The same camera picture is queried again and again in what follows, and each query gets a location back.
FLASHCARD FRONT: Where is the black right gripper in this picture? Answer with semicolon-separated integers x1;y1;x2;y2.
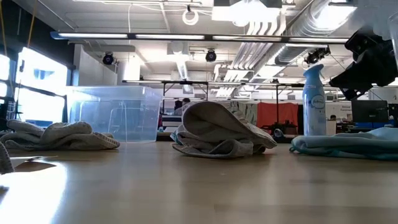
329;40;398;101

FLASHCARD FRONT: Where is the silver ceiling duct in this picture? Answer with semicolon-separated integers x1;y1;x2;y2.
275;0;346;66

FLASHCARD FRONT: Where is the black computer monitor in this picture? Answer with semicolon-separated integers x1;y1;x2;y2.
351;100;389;123

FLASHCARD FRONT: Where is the long ceiling light strip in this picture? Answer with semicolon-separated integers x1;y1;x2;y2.
50;30;349;44

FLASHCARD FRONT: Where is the grey white microfiber towel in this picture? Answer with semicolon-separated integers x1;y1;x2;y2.
172;101;278;159

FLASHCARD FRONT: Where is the black background table frame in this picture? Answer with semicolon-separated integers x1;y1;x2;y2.
122;80;305;125

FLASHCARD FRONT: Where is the clear plastic storage bin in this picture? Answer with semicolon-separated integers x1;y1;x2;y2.
67;85;163;143
388;12;398;71

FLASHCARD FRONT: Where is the light blue Febreze spray bottle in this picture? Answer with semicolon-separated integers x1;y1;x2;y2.
302;63;327;137

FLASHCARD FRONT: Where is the black ceiling camera cluster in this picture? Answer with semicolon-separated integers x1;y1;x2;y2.
304;45;331;65

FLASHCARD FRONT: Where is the orange hanging cloth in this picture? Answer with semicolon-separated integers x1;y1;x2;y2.
256;102;299;128

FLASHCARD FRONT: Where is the white coiled ceiling cable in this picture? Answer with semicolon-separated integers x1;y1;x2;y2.
182;9;200;26

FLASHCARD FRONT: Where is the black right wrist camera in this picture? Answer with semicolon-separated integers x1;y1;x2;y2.
345;29;386;55

